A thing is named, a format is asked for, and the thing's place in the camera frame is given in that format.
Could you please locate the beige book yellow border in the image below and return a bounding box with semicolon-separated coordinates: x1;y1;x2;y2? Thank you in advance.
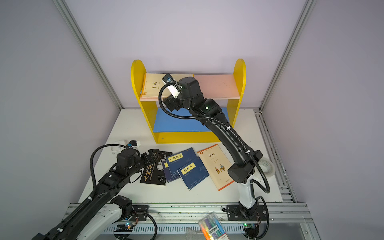
140;73;194;98

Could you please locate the pink cartoon cover book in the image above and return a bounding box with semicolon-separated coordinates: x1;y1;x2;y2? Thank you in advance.
140;96;159;102

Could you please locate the beige book orange border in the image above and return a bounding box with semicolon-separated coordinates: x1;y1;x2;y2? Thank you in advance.
198;144;234;191

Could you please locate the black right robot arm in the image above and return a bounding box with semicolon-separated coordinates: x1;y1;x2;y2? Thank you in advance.
158;74;271;210

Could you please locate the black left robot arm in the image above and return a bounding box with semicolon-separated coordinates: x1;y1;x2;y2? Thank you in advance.
34;147;158;240

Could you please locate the black book gold lettering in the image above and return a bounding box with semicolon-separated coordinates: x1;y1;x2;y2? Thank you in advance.
140;151;173;186

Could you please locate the dark blue book upper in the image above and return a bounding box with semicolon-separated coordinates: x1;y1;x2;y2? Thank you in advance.
166;148;197;176

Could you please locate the dark blue book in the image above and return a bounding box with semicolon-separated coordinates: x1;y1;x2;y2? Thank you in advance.
178;162;209;190
166;148;197;176

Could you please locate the yellow pink blue bookshelf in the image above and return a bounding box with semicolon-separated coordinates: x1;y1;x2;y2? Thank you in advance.
131;59;247;144

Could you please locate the dark blue book hidden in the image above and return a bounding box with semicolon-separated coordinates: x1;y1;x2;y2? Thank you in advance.
162;160;180;183

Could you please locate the small white alarm clock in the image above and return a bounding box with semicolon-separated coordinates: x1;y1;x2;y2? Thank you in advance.
111;140;128;153

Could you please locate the pack of coloured markers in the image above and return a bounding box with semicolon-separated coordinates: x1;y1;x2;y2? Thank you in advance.
198;212;229;240

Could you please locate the clear tape roll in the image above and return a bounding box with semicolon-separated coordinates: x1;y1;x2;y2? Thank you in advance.
258;158;276;179

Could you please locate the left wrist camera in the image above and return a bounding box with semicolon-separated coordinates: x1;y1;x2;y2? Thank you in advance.
126;140;141;150

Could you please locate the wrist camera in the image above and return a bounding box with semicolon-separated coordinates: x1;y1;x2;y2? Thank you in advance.
126;140;141;150
162;74;181;99

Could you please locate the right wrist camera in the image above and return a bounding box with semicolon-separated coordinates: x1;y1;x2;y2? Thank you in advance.
162;74;181;99

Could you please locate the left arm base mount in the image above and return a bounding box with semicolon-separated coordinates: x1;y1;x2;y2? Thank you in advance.
111;196;149;233

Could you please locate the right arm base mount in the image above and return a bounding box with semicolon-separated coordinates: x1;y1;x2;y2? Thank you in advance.
222;202;270;222

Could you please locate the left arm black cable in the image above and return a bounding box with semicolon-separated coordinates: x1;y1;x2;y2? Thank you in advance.
49;143;130;240

